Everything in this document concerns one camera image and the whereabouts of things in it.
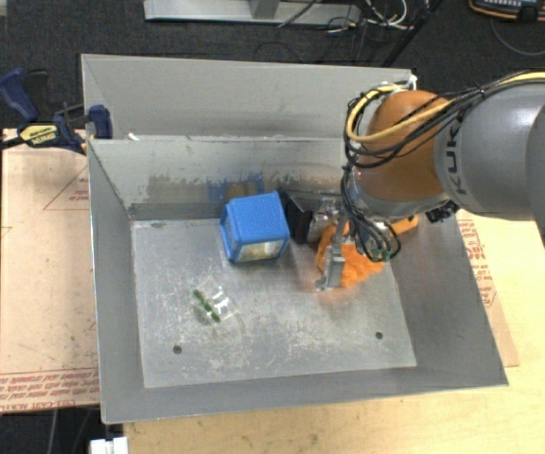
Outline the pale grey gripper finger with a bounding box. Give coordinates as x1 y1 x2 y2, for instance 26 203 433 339
332 251 346 289
315 252 335 294

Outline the orange cloth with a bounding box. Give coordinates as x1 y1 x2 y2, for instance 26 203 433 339
314 215 419 291

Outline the blue dotted box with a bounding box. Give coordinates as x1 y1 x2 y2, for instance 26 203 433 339
219 190 292 266

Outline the black cylinder on white bracket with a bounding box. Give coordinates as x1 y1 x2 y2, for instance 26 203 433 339
425 200 459 223

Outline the brown cardboard board red print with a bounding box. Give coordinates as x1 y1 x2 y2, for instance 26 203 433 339
0 127 521 416

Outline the black box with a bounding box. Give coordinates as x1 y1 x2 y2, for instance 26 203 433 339
283 191 315 245

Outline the clear glass with green stripes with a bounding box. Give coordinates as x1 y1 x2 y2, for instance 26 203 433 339
190 285 235 326

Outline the grey metal bin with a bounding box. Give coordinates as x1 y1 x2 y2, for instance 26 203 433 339
79 53 511 427

